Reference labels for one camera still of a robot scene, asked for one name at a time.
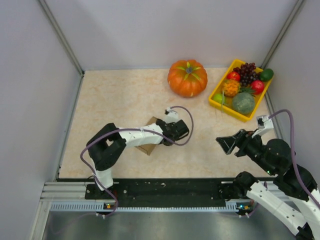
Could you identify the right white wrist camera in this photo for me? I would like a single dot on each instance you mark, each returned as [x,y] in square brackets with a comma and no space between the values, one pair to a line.
[264,124]

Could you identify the orange pumpkin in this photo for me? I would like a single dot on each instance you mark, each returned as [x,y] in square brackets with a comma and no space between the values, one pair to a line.
[187,78]

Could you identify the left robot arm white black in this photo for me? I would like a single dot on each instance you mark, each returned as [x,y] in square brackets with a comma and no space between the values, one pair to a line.
[106,147]

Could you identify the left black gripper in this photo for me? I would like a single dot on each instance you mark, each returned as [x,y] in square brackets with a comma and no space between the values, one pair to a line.
[159,120]

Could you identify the green melon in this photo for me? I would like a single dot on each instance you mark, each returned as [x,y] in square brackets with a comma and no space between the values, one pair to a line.
[243,103]

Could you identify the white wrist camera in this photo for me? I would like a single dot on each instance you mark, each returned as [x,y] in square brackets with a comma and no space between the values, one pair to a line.
[264,124]
[171,116]

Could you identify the green lime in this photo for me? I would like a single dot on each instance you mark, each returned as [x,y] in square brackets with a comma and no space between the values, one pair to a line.
[219,98]

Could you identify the red apple right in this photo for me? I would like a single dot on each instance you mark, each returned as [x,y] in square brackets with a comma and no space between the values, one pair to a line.
[257,86]

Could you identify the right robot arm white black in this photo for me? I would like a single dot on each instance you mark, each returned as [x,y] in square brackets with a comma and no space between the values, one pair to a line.
[304,222]

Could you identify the orange pineapple toy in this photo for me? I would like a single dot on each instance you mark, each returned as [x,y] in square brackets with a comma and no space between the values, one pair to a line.
[231,87]

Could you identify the white cable duct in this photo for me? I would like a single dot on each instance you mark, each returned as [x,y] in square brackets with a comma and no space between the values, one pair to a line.
[103,207]

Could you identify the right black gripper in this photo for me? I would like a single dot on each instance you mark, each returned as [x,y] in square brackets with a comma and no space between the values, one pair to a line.
[240,139]

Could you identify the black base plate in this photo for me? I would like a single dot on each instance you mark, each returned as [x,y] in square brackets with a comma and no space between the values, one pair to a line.
[175,201]

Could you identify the red apple left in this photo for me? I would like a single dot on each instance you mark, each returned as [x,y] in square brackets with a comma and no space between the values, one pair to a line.
[233,76]

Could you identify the green avocado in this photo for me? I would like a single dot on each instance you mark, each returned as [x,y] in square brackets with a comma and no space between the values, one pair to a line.
[266,75]

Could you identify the yellow plastic tray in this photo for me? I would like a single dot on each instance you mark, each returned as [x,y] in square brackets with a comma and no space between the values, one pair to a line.
[241,90]

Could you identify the red apple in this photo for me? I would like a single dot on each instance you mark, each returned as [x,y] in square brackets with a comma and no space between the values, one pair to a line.
[233,76]
[257,86]

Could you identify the brown cardboard box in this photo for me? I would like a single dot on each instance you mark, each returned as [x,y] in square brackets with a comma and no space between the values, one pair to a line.
[148,148]

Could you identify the dark purple grape bunch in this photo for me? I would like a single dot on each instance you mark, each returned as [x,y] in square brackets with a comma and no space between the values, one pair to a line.
[248,74]

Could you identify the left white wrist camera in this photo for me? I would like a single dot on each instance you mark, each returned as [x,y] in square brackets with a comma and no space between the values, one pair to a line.
[171,116]

